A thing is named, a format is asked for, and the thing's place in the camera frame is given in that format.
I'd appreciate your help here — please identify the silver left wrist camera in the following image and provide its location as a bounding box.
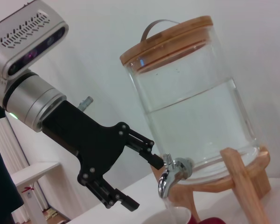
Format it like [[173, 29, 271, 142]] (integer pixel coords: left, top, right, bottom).
[[0, 0, 70, 80]]

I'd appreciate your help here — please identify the wooden dispenser stand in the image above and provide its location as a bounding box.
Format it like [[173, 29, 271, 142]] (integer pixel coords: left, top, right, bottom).
[[151, 144, 272, 224]]

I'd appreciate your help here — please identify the round wooden jar lid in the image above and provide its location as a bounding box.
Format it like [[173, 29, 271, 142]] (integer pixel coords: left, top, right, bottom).
[[119, 15, 214, 74]]

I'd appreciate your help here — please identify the yellow paper stack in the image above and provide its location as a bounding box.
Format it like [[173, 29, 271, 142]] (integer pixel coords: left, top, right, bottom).
[[41, 208, 63, 220]]

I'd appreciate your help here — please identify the red ribbon tag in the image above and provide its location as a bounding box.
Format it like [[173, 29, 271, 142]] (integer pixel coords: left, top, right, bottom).
[[21, 184, 36, 195]]

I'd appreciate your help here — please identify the white side table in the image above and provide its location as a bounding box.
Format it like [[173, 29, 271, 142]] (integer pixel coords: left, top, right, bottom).
[[10, 162, 71, 224]]

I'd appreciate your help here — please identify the clear glass water dispenser jar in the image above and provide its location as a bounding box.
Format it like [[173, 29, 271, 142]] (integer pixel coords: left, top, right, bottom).
[[126, 23, 260, 180]]

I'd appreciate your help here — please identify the red cup white inside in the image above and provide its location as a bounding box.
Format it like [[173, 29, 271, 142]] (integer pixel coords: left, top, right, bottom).
[[142, 206, 233, 224]]

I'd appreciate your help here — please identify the white ribbed curtain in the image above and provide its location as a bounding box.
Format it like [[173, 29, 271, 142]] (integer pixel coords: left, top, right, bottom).
[[0, 120, 53, 212]]

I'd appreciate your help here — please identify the chrome faucet with lever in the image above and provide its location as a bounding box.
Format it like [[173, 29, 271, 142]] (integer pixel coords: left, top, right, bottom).
[[157, 153, 195, 199]]

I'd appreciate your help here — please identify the person in black shirt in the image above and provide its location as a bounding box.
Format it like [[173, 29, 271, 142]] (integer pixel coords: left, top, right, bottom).
[[0, 74, 24, 224]]

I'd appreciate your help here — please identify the grey cable plug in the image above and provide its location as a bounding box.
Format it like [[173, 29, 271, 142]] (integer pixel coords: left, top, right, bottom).
[[77, 96, 94, 111]]

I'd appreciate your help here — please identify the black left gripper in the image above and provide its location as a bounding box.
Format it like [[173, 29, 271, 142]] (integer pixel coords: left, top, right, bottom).
[[41, 100, 165, 212]]

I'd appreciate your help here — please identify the metal strap lid handle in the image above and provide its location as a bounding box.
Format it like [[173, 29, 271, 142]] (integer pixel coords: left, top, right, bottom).
[[141, 20, 182, 44]]

